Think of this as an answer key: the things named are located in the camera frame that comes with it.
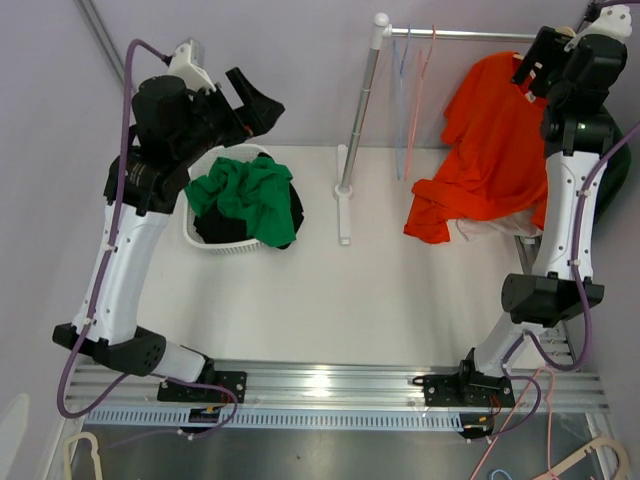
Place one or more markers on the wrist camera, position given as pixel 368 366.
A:
pixel 187 64
pixel 611 20

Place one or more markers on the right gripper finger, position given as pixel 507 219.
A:
pixel 549 45
pixel 525 86

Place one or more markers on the wooden hanger on floor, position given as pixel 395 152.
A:
pixel 623 463

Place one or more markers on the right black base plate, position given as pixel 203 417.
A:
pixel 457 390

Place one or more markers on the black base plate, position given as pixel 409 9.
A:
pixel 457 390
pixel 234 381

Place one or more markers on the blue wire hanger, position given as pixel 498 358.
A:
pixel 399 59

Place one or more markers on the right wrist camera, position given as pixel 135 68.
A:
pixel 611 20

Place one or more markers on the black t shirt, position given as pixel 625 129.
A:
pixel 240 225

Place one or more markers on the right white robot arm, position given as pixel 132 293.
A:
pixel 574 76

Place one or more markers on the white t shirt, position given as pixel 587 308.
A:
pixel 519 224

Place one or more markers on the orange t shirt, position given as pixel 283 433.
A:
pixel 496 165

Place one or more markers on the dark green t shirt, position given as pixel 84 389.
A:
pixel 614 176

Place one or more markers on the aluminium mounting rail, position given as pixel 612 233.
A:
pixel 321 386

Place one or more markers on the pink wire hanger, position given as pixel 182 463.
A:
pixel 416 100

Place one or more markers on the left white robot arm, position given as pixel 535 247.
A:
pixel 175 124

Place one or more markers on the white perforated basket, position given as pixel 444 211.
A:
pixel 244 153

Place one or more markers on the blue hanger on floor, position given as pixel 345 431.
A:
pixel 499 474

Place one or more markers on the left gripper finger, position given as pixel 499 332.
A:
pixel 259 116
pixel 249 95

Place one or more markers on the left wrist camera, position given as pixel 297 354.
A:
pixel 187 64

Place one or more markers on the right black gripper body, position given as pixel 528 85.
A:
pixel 550 85

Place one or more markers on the white slotted cable duct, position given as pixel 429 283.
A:
pixel 266 418

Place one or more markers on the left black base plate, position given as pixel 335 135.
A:
pixel 234 381

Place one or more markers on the silver clothes rack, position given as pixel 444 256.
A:
pixel 346 153

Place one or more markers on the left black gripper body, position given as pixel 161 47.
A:
pixel 215 120

